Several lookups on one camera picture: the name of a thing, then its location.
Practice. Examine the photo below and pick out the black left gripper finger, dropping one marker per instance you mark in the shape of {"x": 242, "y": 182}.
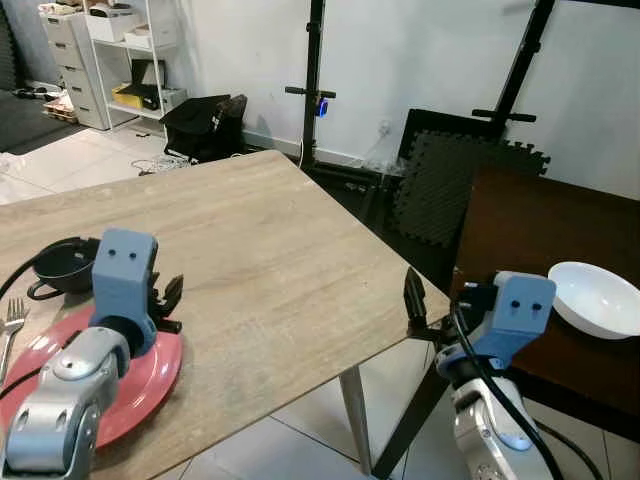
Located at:
{"x": 160, "y": 290}
{"x": 176, "y": 292}

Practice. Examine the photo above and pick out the silver fork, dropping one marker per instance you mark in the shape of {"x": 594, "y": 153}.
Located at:
{"x": 13, "y": 320}

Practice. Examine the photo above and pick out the white metal shelf rack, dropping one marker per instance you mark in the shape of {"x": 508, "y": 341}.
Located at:
{"x": 150, "y": 60}

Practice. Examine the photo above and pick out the black bowl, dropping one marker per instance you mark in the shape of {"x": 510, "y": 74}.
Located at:
{"x": 65, "y": 268}

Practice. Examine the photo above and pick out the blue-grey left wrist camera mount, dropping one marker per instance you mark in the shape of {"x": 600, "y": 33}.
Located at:
{"x": 124, "y": 275}

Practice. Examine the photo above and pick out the grey metal table leg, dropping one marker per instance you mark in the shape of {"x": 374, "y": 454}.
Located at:
{"x": 355, "y": 420}

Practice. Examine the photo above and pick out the dark floor mat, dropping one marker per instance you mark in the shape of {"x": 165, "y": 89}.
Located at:
{"x": 20, "y": 118}

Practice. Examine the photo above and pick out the black upright stand pole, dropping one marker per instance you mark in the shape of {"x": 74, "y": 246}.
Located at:
{"x": 313, "y": 60}

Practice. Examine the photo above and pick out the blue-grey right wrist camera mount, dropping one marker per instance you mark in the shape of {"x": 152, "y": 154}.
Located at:
{"x": 515, "y": 315}

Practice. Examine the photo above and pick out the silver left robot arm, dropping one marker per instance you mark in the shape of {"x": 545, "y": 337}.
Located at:
{"x": 60, "y": 400}

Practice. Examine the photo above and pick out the white plastic drawer unit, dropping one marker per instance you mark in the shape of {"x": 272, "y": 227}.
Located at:
{"x": 75, "y": 70}

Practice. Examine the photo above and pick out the red round plate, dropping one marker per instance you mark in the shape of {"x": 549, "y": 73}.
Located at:
{"x": 150, "y": 375}

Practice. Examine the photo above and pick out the white storage box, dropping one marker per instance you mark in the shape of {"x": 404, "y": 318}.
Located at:
{"x": 115, "y": 22}

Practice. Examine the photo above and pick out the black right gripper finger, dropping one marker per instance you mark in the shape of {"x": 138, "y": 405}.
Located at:
{"x": 415, "y": 298}

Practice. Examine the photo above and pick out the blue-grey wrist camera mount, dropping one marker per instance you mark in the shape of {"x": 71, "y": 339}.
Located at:
{"x": 124, "y": 275}
{"x": 515, "y": 315}

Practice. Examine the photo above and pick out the yellow box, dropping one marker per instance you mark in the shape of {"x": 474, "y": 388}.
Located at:
{"x": 130, "y": 95}

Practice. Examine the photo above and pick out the dark brown wooden table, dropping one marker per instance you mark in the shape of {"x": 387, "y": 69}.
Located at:
{"x": 530, "y": 225}

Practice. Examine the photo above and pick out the black slanted stand pole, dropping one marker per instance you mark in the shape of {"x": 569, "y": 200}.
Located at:
{"x": 520, "y": 65}

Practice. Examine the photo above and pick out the black foam puzzle mat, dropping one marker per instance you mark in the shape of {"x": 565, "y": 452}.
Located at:
{"x": 440, "y": 180}

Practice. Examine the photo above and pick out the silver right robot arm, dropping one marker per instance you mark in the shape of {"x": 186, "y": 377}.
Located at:
{"x": 490, "y": 420}

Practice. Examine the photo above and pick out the white bowl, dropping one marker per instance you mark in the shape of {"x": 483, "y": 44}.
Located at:
{"x": 595, "y": 298}

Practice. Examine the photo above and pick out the small blue clamp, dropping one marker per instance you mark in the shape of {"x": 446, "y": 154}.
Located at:
{"x": 322, "y": 106}

